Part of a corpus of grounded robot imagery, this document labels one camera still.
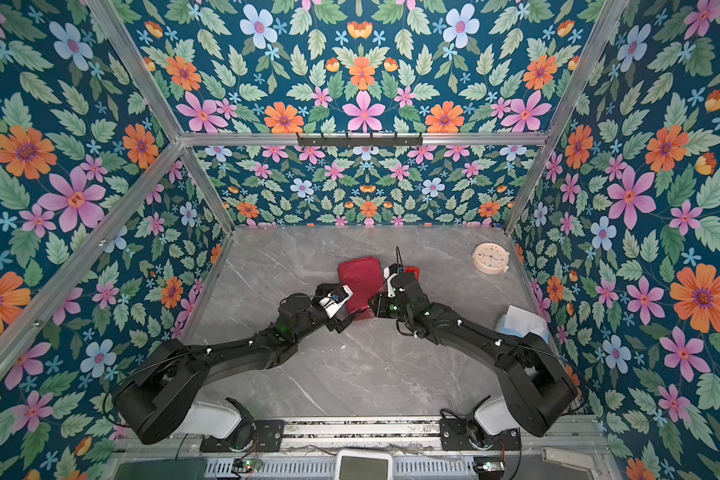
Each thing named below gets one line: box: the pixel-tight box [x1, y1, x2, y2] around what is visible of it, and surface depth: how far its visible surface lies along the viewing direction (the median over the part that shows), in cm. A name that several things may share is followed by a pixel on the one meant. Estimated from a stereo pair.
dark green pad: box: [114, 459, 207, 480], surface depth 70 cm
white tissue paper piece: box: [495, 305, 550, 344], surface depth 90 cm
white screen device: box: [334, 450, 393, 480], surface depth 68 cm
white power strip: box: [541, 447, 594, 471], surface depth 70 cm
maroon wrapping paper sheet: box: [337, 257, 383, 320], surface depth 100 cm
